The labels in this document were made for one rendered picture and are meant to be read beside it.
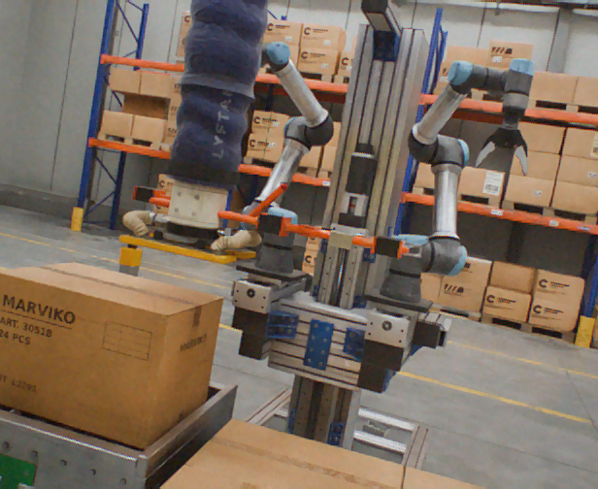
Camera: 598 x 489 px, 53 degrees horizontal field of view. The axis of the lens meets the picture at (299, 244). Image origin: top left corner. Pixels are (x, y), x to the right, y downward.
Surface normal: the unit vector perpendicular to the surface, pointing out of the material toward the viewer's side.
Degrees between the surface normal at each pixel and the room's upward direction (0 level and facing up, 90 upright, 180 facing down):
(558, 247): 90
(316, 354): 90
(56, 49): 90
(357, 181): 90
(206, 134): 73
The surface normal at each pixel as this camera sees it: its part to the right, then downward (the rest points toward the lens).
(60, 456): -0.23, 0.04
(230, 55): 0.36, 0.25
